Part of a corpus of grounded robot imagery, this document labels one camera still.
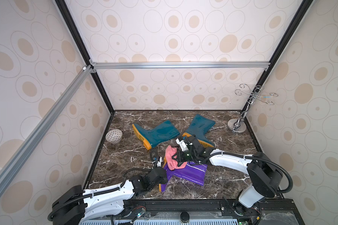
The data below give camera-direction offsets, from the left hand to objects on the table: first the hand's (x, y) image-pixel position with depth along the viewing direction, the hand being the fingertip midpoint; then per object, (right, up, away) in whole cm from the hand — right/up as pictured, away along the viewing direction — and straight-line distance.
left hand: (170, 172), depth 81 cm
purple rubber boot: (+13, 0, +3) cm, 14 cm away
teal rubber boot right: (+21, +27, +26) cm, 43 cm away
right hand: (+5, +8, +4) cm, 11 cm away
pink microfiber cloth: (+1, +5, -1) cm, 6 cm away
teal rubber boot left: (-5, +23, +22) cm, 33 cm away
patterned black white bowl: (-41, +20, +21) cm, 50 cm away
